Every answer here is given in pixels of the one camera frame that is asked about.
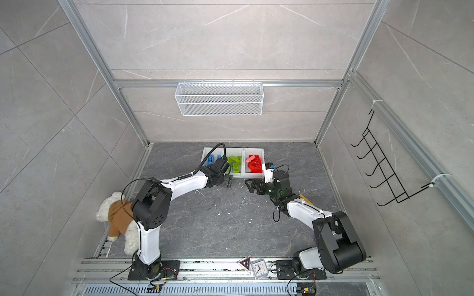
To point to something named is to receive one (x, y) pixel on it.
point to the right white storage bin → (247, 153)
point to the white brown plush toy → (116, 210)
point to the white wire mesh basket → (219, 98)
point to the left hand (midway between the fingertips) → (224, 175)
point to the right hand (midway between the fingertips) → (252, 179)
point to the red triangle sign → (247, 263)
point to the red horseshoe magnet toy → (255, 165)
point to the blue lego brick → (210, 160)
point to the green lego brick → (237, 161)
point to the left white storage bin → (205, 151)
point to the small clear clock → (260, 269)
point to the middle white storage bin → (236, 152)
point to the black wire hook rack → (392, 184)
